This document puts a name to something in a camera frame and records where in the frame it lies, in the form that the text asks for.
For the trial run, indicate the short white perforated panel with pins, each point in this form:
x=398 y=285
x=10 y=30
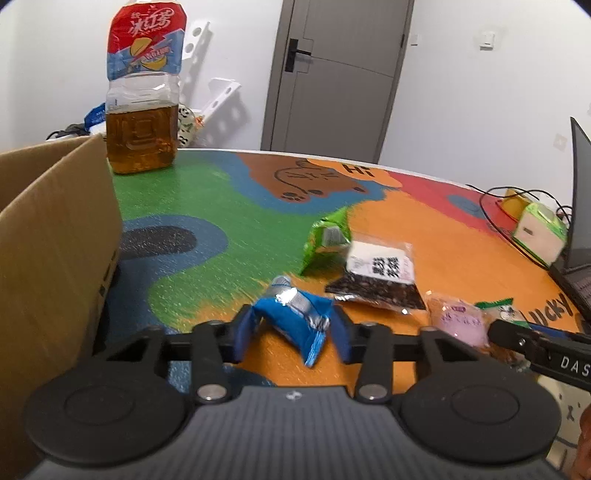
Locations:
x=221 y=110

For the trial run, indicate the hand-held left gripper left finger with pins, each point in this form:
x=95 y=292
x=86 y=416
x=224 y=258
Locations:
x=242 y=334

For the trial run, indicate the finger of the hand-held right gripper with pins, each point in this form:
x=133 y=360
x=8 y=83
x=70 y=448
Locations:
x=508 y=334

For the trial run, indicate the colourful cartoon table mat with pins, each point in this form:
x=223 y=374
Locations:
x=258 y=230

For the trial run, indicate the green white tissue box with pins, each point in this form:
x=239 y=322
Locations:
x=538 y=233

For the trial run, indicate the green crinkled snack packet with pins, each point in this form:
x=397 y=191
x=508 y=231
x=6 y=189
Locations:
x=323 y=240

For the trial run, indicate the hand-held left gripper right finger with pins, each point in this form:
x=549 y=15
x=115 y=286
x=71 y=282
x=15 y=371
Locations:
x=344 y=337

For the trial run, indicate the cardboard box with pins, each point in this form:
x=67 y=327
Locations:
x=55 y=258

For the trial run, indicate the grey door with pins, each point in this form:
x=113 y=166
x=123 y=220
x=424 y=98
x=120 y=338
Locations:
x=337 y=83

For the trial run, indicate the yellow box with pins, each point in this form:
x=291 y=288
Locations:
x=515 y=203

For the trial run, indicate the pink round pastry packet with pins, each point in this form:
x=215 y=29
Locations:
x=457 y=318

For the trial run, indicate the white wall outlet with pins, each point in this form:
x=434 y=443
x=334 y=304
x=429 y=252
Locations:
x=559 y=142

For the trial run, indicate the blue and silver snack packet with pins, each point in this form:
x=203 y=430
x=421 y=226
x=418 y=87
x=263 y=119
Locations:
x=291 y=318

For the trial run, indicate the dark cloth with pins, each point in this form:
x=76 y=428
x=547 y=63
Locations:
x=69 y=131

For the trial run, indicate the black laptop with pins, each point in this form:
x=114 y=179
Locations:
x=579 y=230

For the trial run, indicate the tall white perforated panel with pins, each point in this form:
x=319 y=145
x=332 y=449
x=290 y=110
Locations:
x=196 y=55

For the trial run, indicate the blue bag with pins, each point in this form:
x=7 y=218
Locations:
x=96 y=117

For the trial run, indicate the person's right hand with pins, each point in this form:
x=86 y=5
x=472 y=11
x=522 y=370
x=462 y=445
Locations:
x=585 y=457

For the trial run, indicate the black seed packet white label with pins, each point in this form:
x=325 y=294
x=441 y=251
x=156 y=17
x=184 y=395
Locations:
x=378 y=286

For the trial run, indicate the large iced tea bottle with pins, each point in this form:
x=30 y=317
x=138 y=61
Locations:
x=141 y=134

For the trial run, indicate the green white snack packet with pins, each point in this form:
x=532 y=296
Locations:
x=498 y=308

